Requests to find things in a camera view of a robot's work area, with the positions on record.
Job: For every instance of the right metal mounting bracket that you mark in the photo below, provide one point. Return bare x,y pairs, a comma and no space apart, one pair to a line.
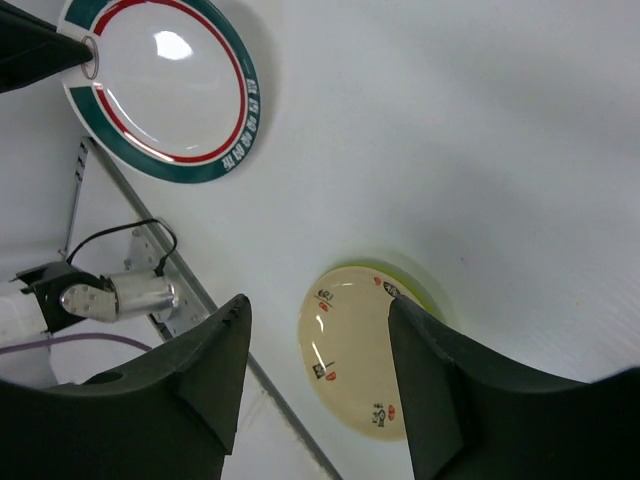
157,283

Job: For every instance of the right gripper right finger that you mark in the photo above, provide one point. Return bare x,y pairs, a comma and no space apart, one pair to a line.
473,413

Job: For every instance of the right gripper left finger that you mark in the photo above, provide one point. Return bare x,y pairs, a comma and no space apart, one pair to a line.
125,400

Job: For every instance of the beige plate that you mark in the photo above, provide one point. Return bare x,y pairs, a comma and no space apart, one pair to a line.
345,347

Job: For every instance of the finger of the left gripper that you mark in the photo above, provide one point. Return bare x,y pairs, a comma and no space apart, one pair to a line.
32,49

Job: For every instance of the green red rimmed plate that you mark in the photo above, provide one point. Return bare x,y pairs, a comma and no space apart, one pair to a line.
171,89

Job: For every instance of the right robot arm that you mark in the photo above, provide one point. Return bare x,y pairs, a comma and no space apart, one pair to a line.
169,414

